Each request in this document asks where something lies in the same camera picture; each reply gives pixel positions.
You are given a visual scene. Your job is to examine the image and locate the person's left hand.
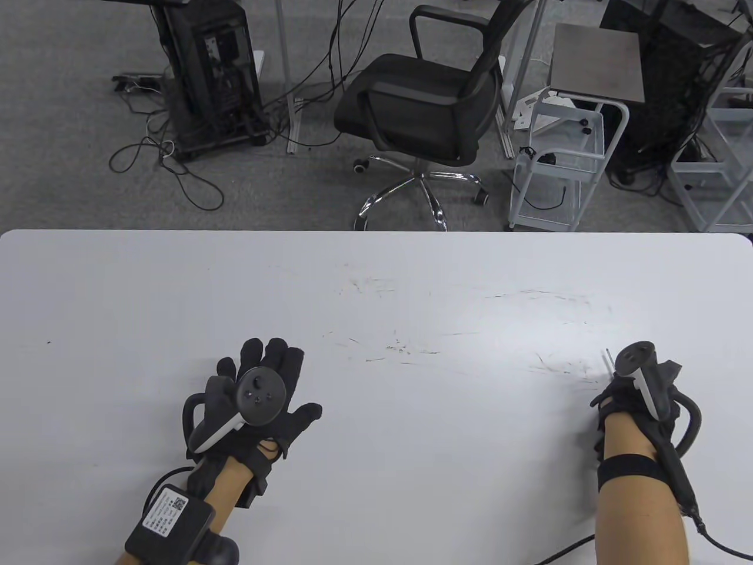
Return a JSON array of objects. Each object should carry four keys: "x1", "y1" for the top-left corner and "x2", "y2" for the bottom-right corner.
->
[{"x1": 187, "y1": 337, "x2": 323, "y2": 510}]

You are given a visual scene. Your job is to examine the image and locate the person's right hand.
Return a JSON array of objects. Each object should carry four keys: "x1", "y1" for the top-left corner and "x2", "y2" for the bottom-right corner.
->
[{"x1": 590, "y1": 377, "x2": 665, "y2": 467}]

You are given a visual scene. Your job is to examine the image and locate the person's left forearm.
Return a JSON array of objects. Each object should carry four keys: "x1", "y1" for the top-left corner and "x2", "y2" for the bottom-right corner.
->
[{"x1": 115, "y1": 456, "x2": 255, "y2": 565}]

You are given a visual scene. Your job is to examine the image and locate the person's right forearm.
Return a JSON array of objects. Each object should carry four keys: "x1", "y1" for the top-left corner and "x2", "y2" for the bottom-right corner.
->
[{"x1": 595, "y1": 456, "x2": 690, "y2": 565}]

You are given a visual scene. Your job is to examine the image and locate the black white hand controller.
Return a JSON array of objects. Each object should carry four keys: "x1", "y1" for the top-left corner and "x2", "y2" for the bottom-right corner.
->
[
  {"x1": 612, "y1": 343, "x2": 702, "y2": 457},
  {"x1": 182, "y1": 366, "x2": 284, "y2": 455}
]

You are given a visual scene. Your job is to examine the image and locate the black office chair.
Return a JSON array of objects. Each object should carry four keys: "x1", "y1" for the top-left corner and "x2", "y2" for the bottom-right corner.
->
[{"x1": 334, "y1": 0, "x2": 542, "y2": 231}]

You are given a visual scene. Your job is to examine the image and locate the white utility cart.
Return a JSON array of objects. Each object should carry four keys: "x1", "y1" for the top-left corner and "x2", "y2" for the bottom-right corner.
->
[{"x1": 507, "y1": 88, "x2": 630, "y2": 231}]

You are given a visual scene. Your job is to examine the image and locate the black computer tower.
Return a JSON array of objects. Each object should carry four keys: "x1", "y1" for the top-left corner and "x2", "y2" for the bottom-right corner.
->
[
  {"x1": 150, "y1": 0, "x2": 268, "y2": 162},
  {"x1": 600, "y1": 0, "x2": 745, "y2": 183}
]

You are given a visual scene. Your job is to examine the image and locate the white table leg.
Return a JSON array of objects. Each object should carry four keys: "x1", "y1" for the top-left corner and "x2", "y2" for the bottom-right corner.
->
[
  {"x1": 274, "y1": 0, "x2": 304, "y2": 155},
  {"x1": 497, "y1": 0, "x2": 551, "y2": 159}
]

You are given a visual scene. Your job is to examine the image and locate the black power strip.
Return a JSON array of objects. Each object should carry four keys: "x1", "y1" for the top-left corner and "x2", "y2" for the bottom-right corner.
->
[{"x1": 112, "y1": 74, "x2": 162, "y2": 95}]

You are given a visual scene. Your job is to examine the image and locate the brown square board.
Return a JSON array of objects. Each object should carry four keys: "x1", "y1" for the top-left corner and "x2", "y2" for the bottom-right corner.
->
[{"x1": 547, "y1": 22, "x2": 643, "y2": 102}]

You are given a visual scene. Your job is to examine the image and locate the black wrist strap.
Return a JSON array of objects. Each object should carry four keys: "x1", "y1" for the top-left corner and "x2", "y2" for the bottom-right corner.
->
[{"x1": 598, "y1": 453, "x2": 664, "y2": 493}]

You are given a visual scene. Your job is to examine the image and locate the black table cable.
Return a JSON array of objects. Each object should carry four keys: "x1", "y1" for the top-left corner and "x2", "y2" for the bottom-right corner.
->
[{"x1": 532, "y1": 533, "x2": 598, "y2": 565}]

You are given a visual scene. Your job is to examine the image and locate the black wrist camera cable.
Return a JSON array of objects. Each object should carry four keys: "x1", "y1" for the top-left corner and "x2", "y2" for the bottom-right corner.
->
[{"x1": 143, "y1": 467, "x2": 196, "y2": 513}]

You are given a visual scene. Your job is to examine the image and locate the black sensor cable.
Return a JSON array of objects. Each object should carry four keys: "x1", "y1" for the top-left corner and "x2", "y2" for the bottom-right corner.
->
[{"x1": 691, "y1": 515, "x2": 753, "y2": 561}]

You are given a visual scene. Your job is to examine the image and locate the black labelled wrist camera box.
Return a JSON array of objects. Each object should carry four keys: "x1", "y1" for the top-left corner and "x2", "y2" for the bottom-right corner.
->
[{"x1": 125, "y1": 484, "x2": 239, "y2": 565}]

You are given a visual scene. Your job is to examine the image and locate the white wire rack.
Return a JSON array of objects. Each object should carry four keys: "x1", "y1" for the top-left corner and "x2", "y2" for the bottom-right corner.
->
[{"x1": 668, "y1": 35, "x2": 753, "y2": 233}]

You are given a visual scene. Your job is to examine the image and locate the black floor cable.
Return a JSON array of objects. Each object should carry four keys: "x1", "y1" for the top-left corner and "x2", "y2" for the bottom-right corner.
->
[{"x1": 109, "y1": 88, "x2": 225, "y2": 211}]

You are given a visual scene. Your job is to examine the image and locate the black hanging cable bundle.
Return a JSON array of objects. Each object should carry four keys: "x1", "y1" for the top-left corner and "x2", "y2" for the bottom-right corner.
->
[{"x1": 259, "y1": 0, "x2": 377, "y2": 118}]

